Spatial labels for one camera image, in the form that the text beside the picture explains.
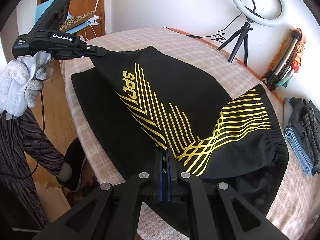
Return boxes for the black yellow striped sport pants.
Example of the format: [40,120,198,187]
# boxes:
[71,47,289,214]

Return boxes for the striped dark sleeve forearm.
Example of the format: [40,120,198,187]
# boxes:
[1,109,72,230]

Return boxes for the left hand white glove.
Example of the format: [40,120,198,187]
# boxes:
[1,51,53,120]

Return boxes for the leopard print cushion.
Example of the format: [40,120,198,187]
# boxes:
[59,11,94,32]

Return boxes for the light blue chair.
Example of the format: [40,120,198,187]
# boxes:
[30,0,95,34]

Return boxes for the beige plaid bed blanket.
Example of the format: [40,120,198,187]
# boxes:
[60,28,319,239]

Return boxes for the stack of folded grey clothes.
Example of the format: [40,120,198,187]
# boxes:
[283,98,319,176]

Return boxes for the orange floral cloth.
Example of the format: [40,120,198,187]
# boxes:
[273,28,306,90]

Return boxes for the folded silver tripod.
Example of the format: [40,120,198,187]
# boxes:
[261,28,302,91]

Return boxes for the black power cable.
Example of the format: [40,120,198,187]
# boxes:
[163,12,245,43]

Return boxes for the white ring light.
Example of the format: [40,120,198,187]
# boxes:
[232,0,287,27]

